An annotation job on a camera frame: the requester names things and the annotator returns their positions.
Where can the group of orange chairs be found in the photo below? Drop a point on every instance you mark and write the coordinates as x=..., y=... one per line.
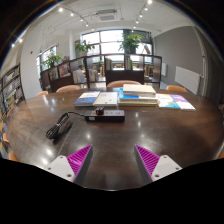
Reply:
x=68, y=88

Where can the yellowish thick book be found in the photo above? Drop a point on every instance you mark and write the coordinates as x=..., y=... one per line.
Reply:
x=136, y=103

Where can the thick blue-edged book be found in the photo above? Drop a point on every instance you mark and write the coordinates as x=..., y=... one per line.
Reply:
x=131, y=97

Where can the ceiling air conditioner unit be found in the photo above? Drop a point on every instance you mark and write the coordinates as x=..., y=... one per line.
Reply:
x=107, y=15

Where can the small white wall radiator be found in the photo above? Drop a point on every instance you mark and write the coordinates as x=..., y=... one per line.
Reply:
x=164, y=69

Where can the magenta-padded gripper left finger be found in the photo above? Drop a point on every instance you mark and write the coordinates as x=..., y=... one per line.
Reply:
x=61, y=166

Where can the black power strip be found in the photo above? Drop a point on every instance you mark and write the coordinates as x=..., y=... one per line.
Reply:
x=111, y=116

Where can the blue and white book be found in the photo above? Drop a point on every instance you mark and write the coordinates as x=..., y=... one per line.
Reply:
x=86, y=99

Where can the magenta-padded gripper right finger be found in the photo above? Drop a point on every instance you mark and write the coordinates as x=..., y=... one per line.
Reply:
x=165, y=166

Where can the plain white book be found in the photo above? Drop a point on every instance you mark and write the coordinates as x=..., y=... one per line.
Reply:
x=107, y=99

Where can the large potted green plant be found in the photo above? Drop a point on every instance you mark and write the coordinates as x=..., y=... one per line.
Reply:
x=130, y=40

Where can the ceiling spot lights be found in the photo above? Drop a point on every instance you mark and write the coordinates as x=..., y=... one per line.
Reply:
x=60, y=9

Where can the purple and white book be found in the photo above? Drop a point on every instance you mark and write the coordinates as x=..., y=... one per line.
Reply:
x=182, y=102

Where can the dark open shelf unit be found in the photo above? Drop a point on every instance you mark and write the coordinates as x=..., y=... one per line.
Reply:
x=123, y=76

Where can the large cream book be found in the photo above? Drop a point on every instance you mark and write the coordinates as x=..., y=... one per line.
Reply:
x=138, y=88

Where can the medium potted green plant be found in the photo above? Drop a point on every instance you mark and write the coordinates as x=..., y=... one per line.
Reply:
x=84, y=46

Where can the white book with cartoon cover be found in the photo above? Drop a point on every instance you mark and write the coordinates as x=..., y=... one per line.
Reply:
x=165, y=101

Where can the large white wall radiator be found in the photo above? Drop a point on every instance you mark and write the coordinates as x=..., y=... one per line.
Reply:
x=187, y=79

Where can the small potted green plant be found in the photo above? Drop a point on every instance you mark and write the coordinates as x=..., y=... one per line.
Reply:
x=51, y=60

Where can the wall bookcase with books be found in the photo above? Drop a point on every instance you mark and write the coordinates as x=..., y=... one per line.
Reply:
x=10, y=88

